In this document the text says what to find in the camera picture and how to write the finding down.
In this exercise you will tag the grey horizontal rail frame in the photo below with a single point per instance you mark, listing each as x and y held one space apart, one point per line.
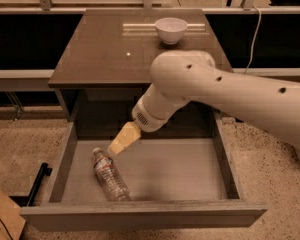
37 80

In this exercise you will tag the grey cabinet with glossy top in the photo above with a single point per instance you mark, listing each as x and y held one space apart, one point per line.
105 67

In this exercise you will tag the white ceramic bowl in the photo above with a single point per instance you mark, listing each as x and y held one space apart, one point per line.
170 30

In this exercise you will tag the black metal stand foot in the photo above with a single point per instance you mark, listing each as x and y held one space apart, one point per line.
28 200

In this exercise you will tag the brown cardboard box left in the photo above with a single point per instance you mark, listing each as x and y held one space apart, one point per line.
11 223

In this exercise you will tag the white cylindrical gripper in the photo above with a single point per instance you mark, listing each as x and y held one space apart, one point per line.
146 120

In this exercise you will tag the open grey top drawer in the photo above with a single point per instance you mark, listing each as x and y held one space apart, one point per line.
181 176

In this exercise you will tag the clear plastic water bottle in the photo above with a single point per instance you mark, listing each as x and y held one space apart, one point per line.
109 177

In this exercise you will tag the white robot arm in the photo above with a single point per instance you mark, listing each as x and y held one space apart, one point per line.
179 77

